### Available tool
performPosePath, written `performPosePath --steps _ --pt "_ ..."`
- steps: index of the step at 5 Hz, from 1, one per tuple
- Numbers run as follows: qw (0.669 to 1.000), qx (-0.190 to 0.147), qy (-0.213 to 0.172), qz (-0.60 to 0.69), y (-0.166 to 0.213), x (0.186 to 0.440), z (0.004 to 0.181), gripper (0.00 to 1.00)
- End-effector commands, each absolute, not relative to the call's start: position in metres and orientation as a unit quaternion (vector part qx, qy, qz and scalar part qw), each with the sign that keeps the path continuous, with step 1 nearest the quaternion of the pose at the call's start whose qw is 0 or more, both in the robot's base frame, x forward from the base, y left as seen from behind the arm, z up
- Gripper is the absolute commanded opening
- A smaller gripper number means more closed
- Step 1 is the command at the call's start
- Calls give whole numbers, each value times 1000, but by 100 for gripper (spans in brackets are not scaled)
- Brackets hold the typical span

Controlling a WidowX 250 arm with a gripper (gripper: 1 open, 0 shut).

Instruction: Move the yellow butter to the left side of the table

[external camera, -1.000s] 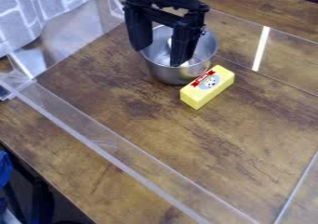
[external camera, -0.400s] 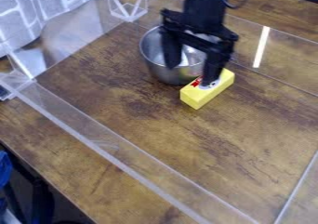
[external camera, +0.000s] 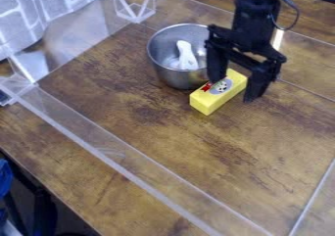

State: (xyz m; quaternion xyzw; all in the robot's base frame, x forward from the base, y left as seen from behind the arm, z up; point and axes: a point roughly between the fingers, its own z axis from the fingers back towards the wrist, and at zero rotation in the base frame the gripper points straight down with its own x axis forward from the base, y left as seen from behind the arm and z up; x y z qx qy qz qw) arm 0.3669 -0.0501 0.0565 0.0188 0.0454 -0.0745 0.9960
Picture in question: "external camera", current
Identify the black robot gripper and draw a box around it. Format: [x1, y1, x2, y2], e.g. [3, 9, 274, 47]
[206, 0, 287, 103]

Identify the yellow butter block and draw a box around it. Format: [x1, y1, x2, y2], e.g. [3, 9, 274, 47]
[190, 69, 247, 116]

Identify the stainless steel bowl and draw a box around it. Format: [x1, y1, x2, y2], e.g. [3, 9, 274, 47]
[147, 24, 208, 90]

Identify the grey white patterned cloth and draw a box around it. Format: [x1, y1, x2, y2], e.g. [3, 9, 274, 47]
[0, 0, 95, 61]

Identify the blue object at edge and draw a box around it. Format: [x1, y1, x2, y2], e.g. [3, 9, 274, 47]
[0, 160, 14, 198]

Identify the clear acrylic barrier wall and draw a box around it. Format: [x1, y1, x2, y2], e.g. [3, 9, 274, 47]
[0, 0, 272, 236]

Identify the clear acrylic corner bracket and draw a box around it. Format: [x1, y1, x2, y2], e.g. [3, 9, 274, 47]
[114, 0, 156, 24]

